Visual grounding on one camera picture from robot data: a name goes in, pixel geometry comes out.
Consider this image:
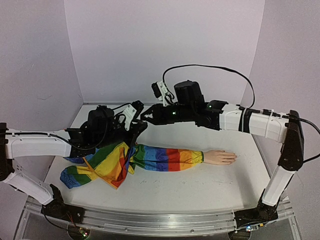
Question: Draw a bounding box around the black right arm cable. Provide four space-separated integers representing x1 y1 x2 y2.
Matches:
162 64 256 110

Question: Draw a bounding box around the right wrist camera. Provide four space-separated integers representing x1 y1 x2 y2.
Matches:
151 81 175 107

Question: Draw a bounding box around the mannequin hand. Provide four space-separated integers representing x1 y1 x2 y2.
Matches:
203 150 237 166

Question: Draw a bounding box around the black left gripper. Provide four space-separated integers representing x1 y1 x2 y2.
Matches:
96 115 149 150

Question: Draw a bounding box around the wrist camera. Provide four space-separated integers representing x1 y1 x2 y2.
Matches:
151 81 175 107
122 100 144 131

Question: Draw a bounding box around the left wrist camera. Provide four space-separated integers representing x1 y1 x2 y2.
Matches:
122 100 144 131

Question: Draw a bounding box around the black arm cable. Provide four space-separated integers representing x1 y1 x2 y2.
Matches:
162 64 256 110
47 133 73 148

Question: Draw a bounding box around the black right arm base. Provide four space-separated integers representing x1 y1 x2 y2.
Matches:
234 194 280 230

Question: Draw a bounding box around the aluminium front rail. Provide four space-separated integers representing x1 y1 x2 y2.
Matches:
23 202 293 232

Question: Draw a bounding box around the rainbow striped jacket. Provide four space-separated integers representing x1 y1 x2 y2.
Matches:
60 142 204 189

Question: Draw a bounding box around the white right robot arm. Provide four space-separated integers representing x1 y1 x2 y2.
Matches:
140 80 304 207

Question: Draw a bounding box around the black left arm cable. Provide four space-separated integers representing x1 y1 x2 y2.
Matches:
47 133 73 148

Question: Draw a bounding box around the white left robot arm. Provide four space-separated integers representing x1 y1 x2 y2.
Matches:
0 101 148 219

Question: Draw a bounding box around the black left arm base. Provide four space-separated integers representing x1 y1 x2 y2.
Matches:
41 184 85 224

